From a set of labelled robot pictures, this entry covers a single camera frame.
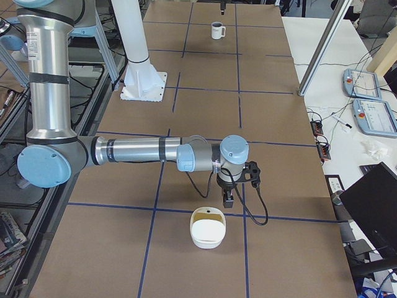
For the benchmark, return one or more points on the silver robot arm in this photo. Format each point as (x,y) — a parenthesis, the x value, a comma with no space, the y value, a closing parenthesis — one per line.
(55,152)

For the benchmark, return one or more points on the upper teach pendant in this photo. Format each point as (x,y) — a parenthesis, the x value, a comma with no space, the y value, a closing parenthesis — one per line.
(361,84)

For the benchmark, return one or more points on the lower teach pendant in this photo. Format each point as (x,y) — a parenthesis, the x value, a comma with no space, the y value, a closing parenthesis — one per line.
(374,117)

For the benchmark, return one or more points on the stack of books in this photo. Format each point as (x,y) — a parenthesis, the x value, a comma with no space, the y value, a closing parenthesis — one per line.
(13,242)

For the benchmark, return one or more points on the teach pendant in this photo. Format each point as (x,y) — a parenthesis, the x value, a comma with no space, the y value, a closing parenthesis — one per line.
(361,84)
(374,117)

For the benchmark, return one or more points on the black laptop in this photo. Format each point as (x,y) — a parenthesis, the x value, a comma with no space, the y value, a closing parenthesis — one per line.
(371,202)

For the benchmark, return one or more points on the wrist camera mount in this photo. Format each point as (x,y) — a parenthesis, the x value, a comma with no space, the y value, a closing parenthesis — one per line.
(250,174)

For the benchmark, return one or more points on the white mug with handle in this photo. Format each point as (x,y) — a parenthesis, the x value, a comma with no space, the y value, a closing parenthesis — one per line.
(218,30)

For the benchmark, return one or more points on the white bowl with lid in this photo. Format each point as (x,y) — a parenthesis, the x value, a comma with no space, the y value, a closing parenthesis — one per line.
(207,227)

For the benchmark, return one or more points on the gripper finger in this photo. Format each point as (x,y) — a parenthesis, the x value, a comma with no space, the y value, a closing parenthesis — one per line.
(222,8)

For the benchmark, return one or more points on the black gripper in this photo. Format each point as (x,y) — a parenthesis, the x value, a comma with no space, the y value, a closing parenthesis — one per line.
(226,188)

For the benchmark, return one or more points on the aluminium frame post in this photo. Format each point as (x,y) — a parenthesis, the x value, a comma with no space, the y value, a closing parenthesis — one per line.
(325,40)

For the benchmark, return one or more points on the aluminium frame rack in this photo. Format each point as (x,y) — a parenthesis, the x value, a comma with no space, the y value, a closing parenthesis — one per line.
(13,39)

